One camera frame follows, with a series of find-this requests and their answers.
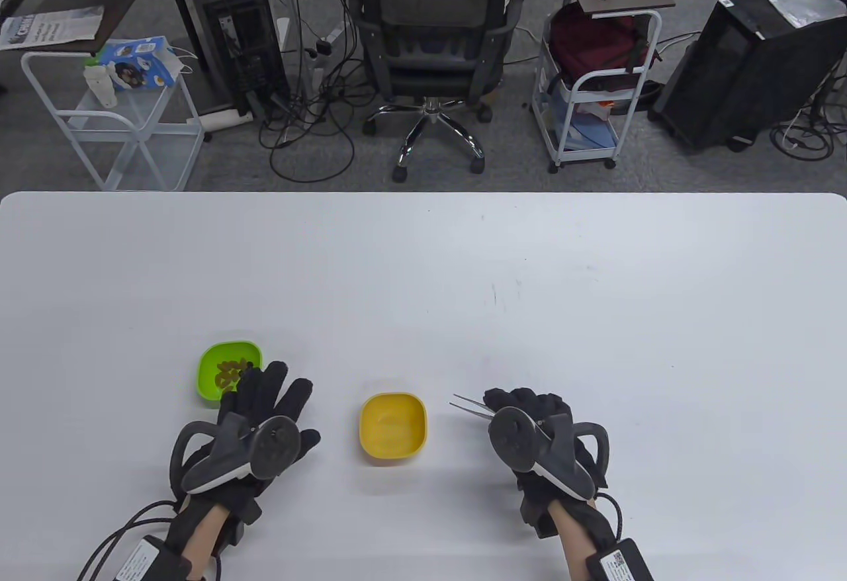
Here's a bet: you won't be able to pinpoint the person's right hand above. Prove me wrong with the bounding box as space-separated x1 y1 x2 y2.
483 388 608 540

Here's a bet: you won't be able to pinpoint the person's left hand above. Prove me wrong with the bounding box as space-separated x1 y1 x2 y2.
171 361 322 547

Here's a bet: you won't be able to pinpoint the grey hand controller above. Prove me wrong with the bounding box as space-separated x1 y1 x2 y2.
488 407 609 501
171 414 305 494

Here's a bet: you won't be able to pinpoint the metal tweezers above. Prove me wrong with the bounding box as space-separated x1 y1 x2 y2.
451 394 553 441

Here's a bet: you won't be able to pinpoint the green plastic dish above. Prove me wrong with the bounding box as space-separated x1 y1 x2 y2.
197 341 264 408

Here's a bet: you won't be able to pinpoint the yellow small dish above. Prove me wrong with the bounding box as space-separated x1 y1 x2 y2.
359 392 428 459

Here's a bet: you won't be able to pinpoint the person's right forearm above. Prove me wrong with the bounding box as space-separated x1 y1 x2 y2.
553 498 609 581

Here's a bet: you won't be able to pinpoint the person's left forearm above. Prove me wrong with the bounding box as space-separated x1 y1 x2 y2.
162 505 232 581

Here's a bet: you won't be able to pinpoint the black wrist sensor box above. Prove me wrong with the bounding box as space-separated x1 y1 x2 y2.
586 538 656 581
114 537 174 581

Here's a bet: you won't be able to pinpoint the white metal trolley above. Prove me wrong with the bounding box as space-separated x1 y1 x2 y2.
531 9 662 175

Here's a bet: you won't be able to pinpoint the white translucent shelf cart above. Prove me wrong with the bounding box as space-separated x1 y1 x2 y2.
21 48 206 193

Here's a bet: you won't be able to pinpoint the blue folded cloth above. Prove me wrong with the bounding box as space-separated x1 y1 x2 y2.
562 114 619 152

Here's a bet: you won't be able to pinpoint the white power strip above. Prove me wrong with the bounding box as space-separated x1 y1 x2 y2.
187 109 255 134

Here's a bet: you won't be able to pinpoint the white plastic bottle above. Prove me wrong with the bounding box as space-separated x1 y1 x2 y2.
83 58 120 109

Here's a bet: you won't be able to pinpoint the black open computer tower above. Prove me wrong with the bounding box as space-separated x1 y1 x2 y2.
173 0 292 122

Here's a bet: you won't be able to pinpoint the blue printed box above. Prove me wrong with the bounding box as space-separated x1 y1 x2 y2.
98 36 179 93

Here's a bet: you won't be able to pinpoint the maroon bag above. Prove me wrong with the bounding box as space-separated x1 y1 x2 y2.
551 4 656 89

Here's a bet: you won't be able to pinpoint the black glossy computer tower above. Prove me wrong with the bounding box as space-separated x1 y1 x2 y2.
648 0 847 155

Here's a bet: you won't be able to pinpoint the folded newspaper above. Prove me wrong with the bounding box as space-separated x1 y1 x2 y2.
0 6 106 52

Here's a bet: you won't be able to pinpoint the clear plastic bag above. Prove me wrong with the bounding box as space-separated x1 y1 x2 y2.
768 0 841 29

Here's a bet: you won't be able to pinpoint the black glove cable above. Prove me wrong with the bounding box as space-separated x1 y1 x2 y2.
106 515 183 581
78 500 183 581
596 488 626 542

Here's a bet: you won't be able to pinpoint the tangle of black floor cables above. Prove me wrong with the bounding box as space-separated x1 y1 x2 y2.
258 0 371 183
771 58 847 161

